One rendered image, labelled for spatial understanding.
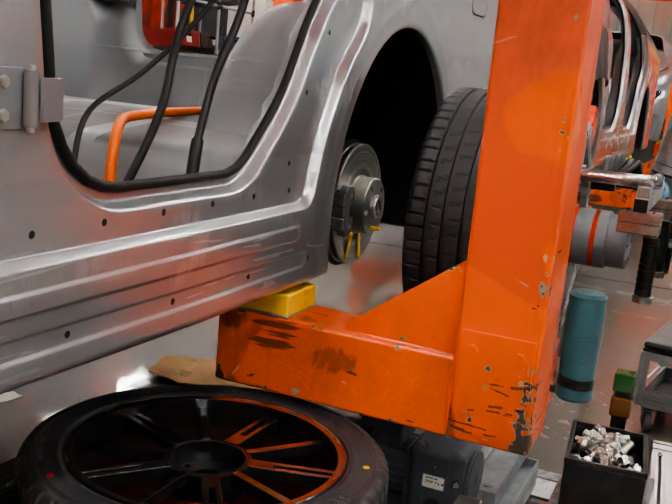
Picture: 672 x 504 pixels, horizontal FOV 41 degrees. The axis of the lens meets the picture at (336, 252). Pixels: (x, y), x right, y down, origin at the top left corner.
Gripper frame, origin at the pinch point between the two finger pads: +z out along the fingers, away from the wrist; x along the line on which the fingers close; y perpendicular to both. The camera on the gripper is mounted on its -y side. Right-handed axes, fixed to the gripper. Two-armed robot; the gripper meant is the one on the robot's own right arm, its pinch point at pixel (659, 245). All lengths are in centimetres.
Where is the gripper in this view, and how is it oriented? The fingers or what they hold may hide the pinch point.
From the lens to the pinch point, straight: 241.7
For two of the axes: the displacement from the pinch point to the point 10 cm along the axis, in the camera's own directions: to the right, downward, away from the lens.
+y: 0.9, -9.8, -2.0
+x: 9.1, 1.6, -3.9
